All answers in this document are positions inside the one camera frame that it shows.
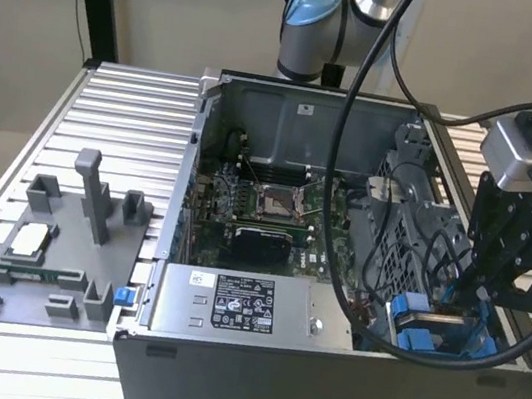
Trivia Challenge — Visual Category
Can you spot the black disk wire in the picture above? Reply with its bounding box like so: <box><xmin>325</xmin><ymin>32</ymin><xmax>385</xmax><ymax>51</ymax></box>
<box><xmin>421</xmin><ymin>224</ymin><xmax>478</xmax><ymax>298</ymax></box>

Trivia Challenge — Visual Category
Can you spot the blue disk wire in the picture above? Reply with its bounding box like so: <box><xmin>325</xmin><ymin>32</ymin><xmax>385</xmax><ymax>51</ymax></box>
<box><xmin>438</xmin><ymin>280</ymin><xmax>464</xmax><ymax>312</ymax></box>

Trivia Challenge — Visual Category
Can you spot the hard disk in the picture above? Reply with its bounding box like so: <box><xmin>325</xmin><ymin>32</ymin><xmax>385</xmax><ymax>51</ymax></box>
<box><xmin>379</xmin><ymin>287</ymin><xmax>508</xmax><ymax>369</ymax></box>

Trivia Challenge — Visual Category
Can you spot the grey metal disk bay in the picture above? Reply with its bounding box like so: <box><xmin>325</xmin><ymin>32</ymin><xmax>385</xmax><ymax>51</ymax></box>
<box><xmin>334</xmin><ymin>116</ymin><xmax>490</xmax><ymax>317</ymax></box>

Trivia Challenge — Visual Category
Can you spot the CPU socket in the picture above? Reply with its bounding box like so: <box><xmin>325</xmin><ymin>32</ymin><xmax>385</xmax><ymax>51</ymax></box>
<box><xmin>252</xmin><ymin>182</ymin><xmax>309</xmax><ymax>225</ymax></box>

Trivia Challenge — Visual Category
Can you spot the black graphics card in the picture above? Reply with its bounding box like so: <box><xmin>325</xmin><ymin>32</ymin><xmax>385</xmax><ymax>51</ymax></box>
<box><xmin>228</xmin><ymin>223</ymin><xmax>296</xmax><ymax>269</ymax></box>

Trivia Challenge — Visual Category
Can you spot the thin metal locking lever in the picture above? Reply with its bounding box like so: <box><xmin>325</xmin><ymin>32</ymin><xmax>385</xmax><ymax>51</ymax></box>
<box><xmin>241</xmin><ymin>156</ymin><xmax>274</xmax><ymax>189</ymax></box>

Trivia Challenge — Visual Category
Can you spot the green motherboard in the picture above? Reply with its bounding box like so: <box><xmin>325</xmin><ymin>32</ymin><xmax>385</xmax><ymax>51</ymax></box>
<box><xmin>179</xmin><ymin>147</ymin><xmax>367</xmax><ymax>289</ymax></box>

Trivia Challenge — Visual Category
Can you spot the dark grey PC case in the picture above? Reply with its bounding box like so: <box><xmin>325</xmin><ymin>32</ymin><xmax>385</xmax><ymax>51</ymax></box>
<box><xmin>95</xmin><ymin>56</ymin><xmax>532</xmax><ymax>399</ymax></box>

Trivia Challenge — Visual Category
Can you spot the silver power supply unit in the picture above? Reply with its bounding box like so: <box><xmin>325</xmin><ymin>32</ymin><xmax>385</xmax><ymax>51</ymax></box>
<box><xmin>143</xmin><ymin>257</ymin><xmax>364</xmax><ymax>364</ymax></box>

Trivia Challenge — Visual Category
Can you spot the blue case latch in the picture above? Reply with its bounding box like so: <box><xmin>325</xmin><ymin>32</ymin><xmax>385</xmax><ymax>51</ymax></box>
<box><xmin>110</xmin><ymin>285</ymin><xmax>137</xmax><ymax>310</ymax></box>

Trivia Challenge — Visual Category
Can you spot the grey parts rack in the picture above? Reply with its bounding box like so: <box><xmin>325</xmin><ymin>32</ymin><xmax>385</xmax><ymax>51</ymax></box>
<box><xmin>0</xmin><ymin>133</ymin><xmax>165</xmax><ymax>347</ymax></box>

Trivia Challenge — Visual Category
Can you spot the green RAM stick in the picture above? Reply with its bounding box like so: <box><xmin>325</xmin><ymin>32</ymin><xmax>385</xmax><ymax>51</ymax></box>
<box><xmin>0</xmin><ymin>260</ymin><xmax>83</xmax><ymax>291</ymax></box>

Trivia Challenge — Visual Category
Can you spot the silver CPU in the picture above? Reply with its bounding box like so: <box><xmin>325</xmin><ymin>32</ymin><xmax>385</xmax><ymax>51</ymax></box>
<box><xmin>3</xmin><ymin>219</ymin><xmax>53</xmax><ymax>262</ymax></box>

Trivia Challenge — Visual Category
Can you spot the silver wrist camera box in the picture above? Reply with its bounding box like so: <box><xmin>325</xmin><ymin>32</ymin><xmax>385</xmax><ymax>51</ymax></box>
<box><xmin>473</xmin><ymin>116</ymin><xmax>532</xmax><ymax>196</ymax></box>

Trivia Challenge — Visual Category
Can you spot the thin black camera cable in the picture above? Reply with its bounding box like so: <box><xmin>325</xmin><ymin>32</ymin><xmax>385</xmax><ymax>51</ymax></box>
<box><xmin>378</xmin><ymin>26</ymin><xmax>532</xmax><ymax>139</ymax></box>

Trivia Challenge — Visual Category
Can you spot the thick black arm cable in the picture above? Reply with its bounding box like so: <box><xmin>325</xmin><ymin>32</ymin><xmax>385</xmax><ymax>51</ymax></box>
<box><xmin>298</xmin><ymin>0</ymin><xmax>532</xmax><ymax>379</ymax></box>

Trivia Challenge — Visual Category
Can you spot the metal socket cover frame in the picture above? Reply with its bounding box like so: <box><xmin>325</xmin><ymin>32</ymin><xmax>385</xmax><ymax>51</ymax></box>
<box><xmin>293</xmin><ymin>176</ymin><xmax>329</xmax><ymax>220</ymax></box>

